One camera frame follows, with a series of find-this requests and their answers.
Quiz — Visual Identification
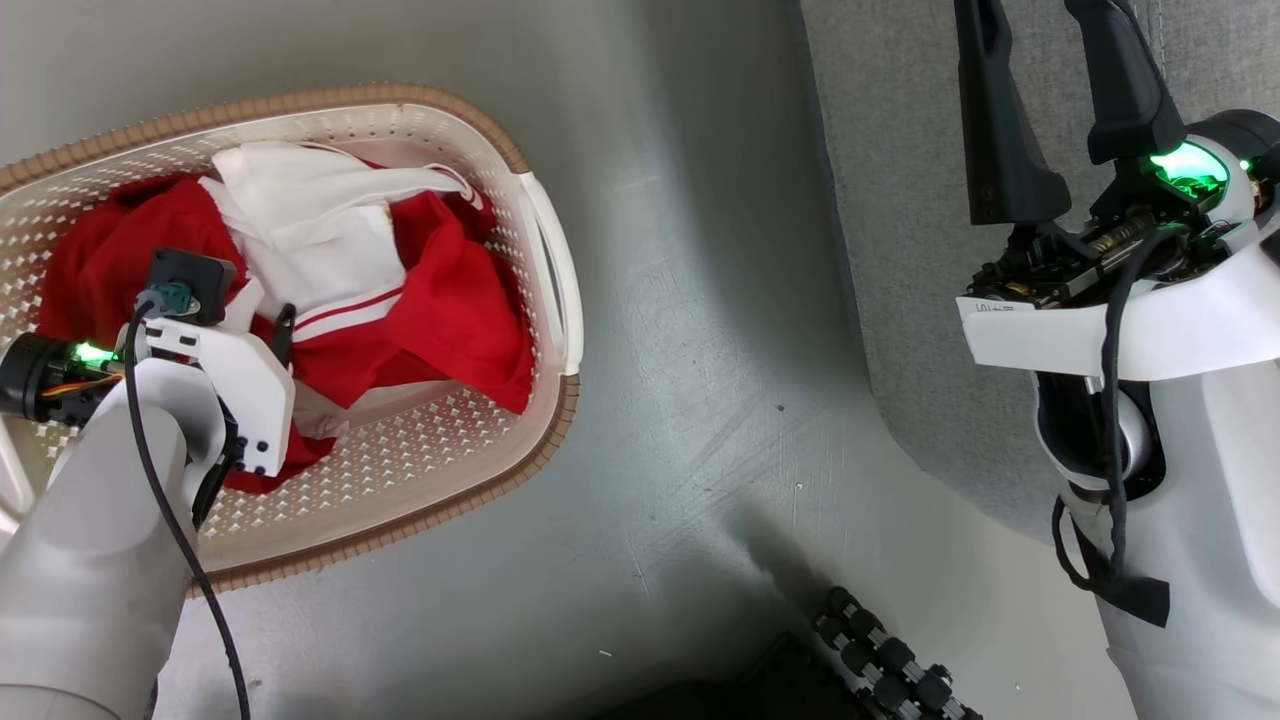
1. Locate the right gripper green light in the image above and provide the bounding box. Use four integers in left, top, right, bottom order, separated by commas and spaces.
952, 0, 1280, 382

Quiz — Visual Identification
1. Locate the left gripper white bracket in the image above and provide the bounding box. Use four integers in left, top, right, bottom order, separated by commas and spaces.
0, 303, 299, 478

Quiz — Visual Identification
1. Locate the red and white garment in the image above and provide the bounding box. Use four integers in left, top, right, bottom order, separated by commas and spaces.
38, 140, 536, 496

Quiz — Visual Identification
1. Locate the grey fabric sofa seat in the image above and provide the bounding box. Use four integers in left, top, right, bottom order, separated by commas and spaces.
798, 0, 1280, 546

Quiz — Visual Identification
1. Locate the white plastic laundry basket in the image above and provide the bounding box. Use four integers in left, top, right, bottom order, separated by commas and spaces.
0, 83, 585, 598

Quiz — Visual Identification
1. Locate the teal cable connector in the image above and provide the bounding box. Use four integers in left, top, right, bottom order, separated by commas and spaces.
135, 282, 202, 321

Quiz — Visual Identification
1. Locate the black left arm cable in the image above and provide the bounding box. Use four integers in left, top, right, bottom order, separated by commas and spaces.
121, 296, 252, 720

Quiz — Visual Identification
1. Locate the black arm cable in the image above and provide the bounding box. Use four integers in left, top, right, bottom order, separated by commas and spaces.
1050, 225, 1189, 601
121, 296, 252, 720

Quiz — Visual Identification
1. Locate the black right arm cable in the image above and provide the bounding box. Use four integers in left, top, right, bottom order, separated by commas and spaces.
1050, 225, 1189, 601

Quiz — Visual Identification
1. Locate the black cable strap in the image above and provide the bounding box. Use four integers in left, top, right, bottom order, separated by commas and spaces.
1085, 568, 1172, 630

